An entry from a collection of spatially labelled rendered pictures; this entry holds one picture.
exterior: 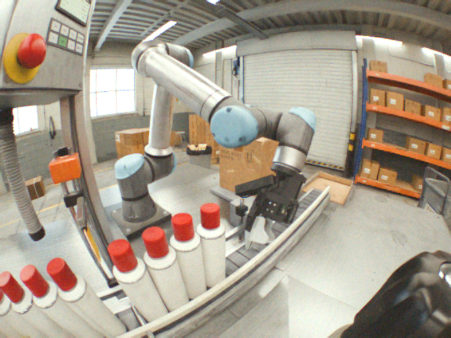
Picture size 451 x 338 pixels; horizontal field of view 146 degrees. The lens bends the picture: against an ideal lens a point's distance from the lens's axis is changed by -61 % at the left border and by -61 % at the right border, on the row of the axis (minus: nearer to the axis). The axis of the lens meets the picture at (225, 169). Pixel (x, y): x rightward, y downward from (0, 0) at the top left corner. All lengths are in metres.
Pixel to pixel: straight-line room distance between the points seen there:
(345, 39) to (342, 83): 1.07
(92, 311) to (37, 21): 0.38
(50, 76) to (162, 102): 0.45
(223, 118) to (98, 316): 0.38
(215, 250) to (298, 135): 0.29
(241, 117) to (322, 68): 4.34
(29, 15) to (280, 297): 0.60
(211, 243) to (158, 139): 0.47
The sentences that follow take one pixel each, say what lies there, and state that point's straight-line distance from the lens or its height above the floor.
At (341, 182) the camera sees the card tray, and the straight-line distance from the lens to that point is 1.23.
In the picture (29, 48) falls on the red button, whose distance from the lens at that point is 0.22.
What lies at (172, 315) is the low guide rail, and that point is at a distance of 0.36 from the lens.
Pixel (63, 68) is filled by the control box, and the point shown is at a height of 1.32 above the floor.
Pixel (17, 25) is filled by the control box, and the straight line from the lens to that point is 0.25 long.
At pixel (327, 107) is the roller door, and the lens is 4.41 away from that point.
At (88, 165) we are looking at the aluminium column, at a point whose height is 1.16.
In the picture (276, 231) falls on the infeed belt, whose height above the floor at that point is 0.88.
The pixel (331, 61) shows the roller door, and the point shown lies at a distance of 4.61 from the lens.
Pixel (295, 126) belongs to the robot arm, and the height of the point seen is 1.21.
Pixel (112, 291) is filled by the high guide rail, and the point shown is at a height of 0.96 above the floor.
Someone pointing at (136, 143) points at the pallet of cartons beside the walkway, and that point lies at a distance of 3.66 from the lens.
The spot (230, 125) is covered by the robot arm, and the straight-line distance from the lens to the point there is 0.29.
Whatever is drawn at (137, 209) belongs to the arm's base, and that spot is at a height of 0.91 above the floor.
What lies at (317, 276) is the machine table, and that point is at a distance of 0.55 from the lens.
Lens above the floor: 1.24
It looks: 19 degrees down
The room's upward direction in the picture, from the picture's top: straight up
